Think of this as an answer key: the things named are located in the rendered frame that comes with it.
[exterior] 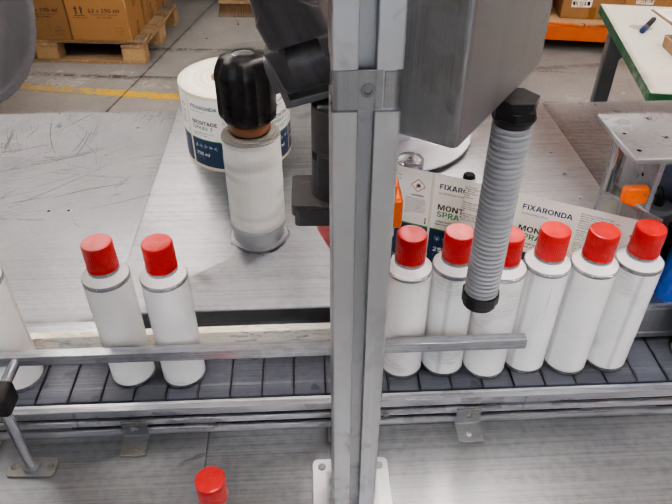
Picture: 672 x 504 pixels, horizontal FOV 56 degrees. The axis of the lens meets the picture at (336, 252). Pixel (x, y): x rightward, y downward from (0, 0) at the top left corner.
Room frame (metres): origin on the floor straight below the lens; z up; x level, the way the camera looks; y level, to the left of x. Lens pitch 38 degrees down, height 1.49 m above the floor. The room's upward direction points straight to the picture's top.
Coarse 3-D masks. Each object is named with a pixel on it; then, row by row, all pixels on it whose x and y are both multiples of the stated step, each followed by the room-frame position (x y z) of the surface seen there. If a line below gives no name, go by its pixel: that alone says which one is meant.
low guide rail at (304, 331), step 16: (32, 336) 0.56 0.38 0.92; (48, 336) 0.56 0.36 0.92; (64, 336) 0.56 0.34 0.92; (80, 336) 0.56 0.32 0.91; (96, 336) 0.56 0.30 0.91; (208, 336) 0.56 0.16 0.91; (224, 336) 0.56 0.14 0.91; (240, 336) 0.57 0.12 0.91; (256, 336) 0.57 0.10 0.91; (272, 336) 0.57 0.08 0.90; (288, 336) 0.57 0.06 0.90; (304, 336) 0.57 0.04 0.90; (320, 336) 0.57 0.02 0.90
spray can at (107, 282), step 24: (96, 240) 0.53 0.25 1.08; (96, 264) 0.51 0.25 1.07; (120, 264) 0.54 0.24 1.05; (96, 288) 0.50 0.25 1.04; (120, 288) 0.51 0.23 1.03; (96, 312) 0.51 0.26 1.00; (120, 312) 0.51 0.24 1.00; (120, 336) 0.50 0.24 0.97; (144, 336) 0.53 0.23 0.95; (120, 384) 0.51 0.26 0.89
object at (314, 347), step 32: (0, 352) 0.49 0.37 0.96; (32, 352) 0.49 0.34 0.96; (64, 352) 0.49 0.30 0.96; (96, 352) 0.49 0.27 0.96; (128, 352) 0.49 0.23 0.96; (160, 352) 0.49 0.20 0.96; (192, 352) 0.49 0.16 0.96; (224, 352) 0.49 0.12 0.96; (256, 352) 0.49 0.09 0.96; (288, 352) 0.49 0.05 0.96; (320, 352) 0.49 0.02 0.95; (384, 352) 0.50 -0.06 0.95
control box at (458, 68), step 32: (416, 0) 0.38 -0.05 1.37; (448, 0) 0.37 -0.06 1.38; (480, 0) 0.36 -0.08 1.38; (512, 0) 0.41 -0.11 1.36; (544, 0) 0.48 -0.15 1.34; (416, 32) 0.38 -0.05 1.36; (448, 32) 0.37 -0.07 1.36; (480, 32) 0.37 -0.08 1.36; (512, 32) 0.42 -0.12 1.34; (544, 32) 0.49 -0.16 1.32; (416, 64) 0.38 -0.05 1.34; (448, 64) 0.37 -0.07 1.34; (480, 64) 0.38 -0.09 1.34; (512, 64) 0.43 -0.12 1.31; (416, 96) 0.38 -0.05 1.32; (448, 96) 0.36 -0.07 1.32; (480, 96) 0.38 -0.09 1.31; (416, 128) 0.37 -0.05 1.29; (448, 128) 0.36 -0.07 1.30
